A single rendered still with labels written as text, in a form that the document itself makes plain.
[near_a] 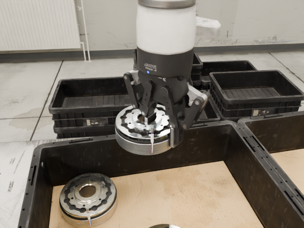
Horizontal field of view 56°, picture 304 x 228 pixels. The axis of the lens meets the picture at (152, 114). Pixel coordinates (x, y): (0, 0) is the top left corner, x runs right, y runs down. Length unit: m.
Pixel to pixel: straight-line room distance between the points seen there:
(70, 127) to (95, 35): 2.01
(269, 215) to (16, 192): 0.60
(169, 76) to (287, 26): 3.40
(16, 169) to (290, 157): 0.71
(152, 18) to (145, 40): 0.03
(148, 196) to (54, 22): 2.73
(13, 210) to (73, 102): 0.87
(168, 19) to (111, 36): 2.93
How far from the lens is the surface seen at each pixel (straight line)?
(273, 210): 0.53
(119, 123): 0.45
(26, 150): 0.95
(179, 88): 0.38
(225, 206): 0.58
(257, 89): 1.73
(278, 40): 3.74
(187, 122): 0.40
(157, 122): 0.44
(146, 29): 0.35
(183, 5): 0.34
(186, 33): 0.35
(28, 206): 0.47
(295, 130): 0.71
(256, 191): 0.56
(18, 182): 0.85
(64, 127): 1.38
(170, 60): 0.35
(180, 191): 0.59
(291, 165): 0.70
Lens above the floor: 1.27
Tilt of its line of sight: 34 degrees down
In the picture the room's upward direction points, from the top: straight up
